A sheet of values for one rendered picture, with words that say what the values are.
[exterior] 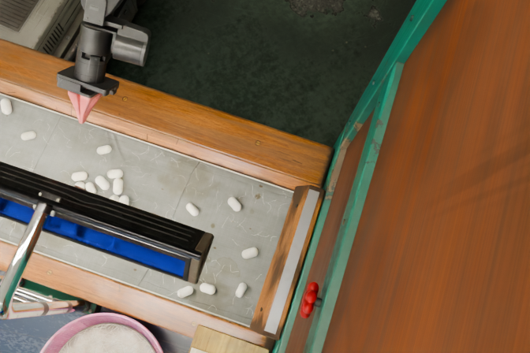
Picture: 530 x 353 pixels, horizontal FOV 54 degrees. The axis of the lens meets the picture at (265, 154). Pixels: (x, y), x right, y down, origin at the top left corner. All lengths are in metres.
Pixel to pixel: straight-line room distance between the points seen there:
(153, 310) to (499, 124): 0.92
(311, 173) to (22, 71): 0.69
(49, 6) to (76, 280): 0.88
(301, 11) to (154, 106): 1.11
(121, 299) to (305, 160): 0.48
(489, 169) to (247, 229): 0.89
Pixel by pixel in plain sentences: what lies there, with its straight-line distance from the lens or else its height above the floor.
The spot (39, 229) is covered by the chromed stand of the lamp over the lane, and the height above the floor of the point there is 1.12.
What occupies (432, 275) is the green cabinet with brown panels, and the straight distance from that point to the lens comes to 0.32.
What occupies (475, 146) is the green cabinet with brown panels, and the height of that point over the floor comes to 1.59.
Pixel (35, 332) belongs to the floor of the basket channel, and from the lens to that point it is 1.28.
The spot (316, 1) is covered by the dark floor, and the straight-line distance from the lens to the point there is 2.20.
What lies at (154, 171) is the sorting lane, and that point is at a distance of 1.17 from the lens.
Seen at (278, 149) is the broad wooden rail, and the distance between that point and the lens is 1.14.
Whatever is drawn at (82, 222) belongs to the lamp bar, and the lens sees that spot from 0.80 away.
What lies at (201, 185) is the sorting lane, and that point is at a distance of 1.15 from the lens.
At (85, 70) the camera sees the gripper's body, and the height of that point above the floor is 0.95.
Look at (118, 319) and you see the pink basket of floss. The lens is 1.15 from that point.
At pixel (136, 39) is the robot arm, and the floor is 0.98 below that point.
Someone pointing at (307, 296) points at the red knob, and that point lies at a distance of 0.61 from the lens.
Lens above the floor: 1.87
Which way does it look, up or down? 75 degrees down
